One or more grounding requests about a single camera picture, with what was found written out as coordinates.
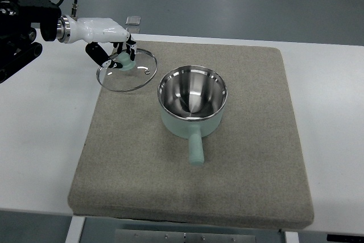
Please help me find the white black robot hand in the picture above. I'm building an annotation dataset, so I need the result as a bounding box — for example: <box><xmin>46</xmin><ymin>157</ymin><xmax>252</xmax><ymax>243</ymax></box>
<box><xmin>56</xmin><ymin>15</ymin><xmax>137</xmax><ymax>71</ymax></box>

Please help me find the glass lid green knob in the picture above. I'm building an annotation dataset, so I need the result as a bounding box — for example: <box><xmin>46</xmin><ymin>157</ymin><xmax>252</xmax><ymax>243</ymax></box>
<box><xmin>96</xmin><ymin>48</ymin><xmax>158</xmax><ymax>92</ymax></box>

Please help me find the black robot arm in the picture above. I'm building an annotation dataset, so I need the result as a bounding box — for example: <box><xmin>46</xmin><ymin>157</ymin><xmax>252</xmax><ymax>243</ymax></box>
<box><xmin>1</xmin><ymin>0</ymin><xmax>78</xmax><ymax>83</ymax></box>

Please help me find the clear floor plate lower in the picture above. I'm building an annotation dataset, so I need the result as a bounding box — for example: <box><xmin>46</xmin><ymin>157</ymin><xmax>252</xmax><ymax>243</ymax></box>
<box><xmin>126</xmin><ymin>27</ymin><xmax>140</xmax><ymax>34</ymax></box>

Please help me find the clear floor plate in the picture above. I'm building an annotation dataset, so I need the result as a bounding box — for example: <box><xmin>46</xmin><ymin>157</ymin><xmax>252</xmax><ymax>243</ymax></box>
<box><xmin>126</xmin><ymin>27</ymin><xmax>140</xmax><ymax>34</ymax></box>
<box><xmin>126</xmin><ymin>16</ymin><xmax>141</xmax><ymax>26</ymax></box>

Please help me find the clear floor plate upper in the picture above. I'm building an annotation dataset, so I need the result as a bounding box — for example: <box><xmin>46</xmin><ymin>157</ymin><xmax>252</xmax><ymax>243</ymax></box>
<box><xmin>126</xmin><ymin>16</ymin><xmax>141</xmax><ymax>26</ymax></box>

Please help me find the mint green saucepan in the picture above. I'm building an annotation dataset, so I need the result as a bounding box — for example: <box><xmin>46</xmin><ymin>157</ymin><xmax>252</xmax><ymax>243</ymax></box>
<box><xmin>157</xmin><ymin>65</ymin><xmax>228</xmax><ymax>166</ymax></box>

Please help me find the grey metal plate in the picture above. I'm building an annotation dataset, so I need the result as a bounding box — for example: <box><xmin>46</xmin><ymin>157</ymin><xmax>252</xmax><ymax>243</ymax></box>
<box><xmin>114</xmin><ymin>229</ymin><xmax>257</xmax><ymax>243</ymax></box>

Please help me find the beige fabric mat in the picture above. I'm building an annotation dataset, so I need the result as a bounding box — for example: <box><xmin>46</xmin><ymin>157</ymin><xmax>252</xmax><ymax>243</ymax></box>
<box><xmin>68</xmin><ymin>42</ymin><xmax>314</xmax><ymax>229</ymax></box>

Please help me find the black label plate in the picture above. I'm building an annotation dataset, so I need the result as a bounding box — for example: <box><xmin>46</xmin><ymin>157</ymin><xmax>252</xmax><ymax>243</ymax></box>
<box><xmin>326</xmin><ymin>234</ymin><xmax>364</xmax><ymax>243</ymax></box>

